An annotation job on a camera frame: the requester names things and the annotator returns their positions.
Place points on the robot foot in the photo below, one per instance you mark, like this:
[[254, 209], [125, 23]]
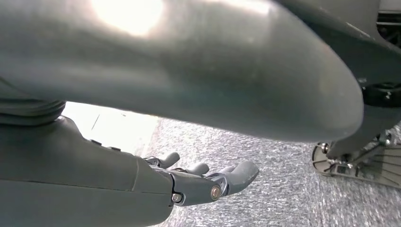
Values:
[[376, 169]]

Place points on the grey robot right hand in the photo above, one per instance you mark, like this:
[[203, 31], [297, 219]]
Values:
[[156, 69]]

